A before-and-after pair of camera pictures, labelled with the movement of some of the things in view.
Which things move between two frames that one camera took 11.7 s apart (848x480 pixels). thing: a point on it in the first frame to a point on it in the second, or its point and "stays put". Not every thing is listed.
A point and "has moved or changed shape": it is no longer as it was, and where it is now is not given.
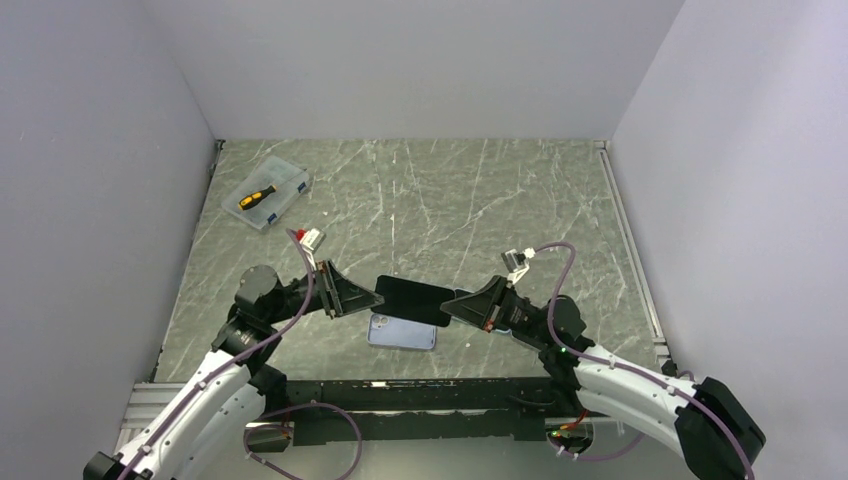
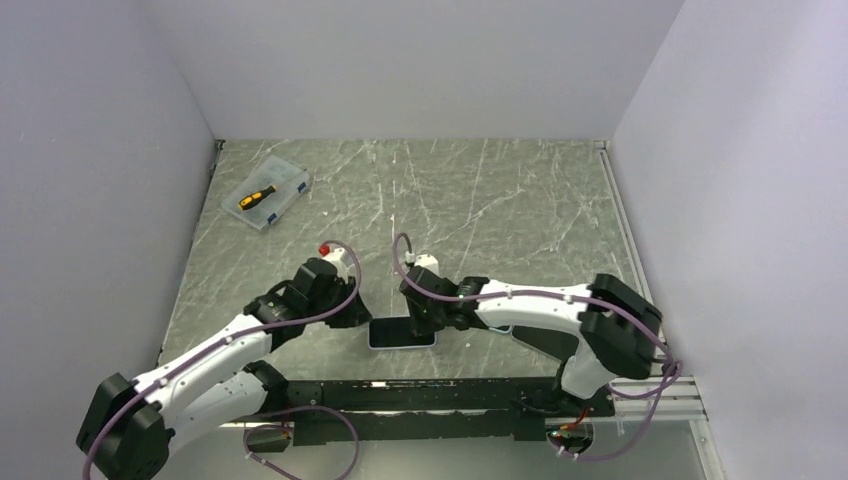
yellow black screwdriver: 251,200 stays put
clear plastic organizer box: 266,192 stays put
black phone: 412,300 has moved or changed shape
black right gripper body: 513,312 to 426,320
